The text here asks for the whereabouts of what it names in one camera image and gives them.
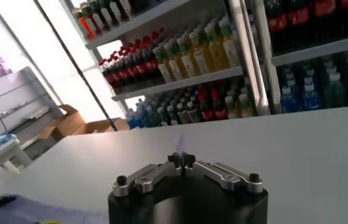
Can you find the green label tea bottle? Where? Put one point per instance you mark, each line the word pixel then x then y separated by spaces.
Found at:
pixel 96 19
pixel 106 13
pixel 116 9

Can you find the grey storage rack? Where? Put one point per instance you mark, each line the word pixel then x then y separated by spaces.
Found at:
pixel 25 91

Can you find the orange tea bottle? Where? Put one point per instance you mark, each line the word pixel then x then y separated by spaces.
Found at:
pixel 86 27

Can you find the blue cloth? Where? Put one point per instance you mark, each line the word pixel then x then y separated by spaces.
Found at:
pixel 2 140

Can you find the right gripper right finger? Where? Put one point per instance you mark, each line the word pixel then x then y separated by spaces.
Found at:
pixel 225 176

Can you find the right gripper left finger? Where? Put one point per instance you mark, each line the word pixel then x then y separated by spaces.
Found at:
pixel 149 178

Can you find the blue label water bottle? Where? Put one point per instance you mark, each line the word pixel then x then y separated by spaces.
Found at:
pixel 311 99
pixel 140 117
pixel 289 102
pixel 131 120

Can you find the black slanted pole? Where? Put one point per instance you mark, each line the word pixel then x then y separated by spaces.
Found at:
pixel 76 67

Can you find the small white table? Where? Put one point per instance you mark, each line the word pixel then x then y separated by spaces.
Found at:
pixel 0 153

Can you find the brown cardboard box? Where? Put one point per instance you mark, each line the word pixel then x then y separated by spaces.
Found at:
pixel 67 121

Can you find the small cola bottle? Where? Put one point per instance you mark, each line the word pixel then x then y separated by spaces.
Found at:
pixel 219 109
pixel 206 111

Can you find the small yellow drink bottle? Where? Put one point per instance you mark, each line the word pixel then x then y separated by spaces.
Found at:
pixel 245 106
pixel 231 109

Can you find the grey metal shelf unit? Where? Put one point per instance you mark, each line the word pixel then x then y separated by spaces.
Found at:
pixel 314 50
pixel 177 83

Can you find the small dark drink bottle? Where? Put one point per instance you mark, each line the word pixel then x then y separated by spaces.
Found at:
pixel 183 115
pixel 194 113
pixel 172 117
pixel 162 118

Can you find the purple t-shirt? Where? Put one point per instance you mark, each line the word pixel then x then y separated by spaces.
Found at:
pixel 40 213

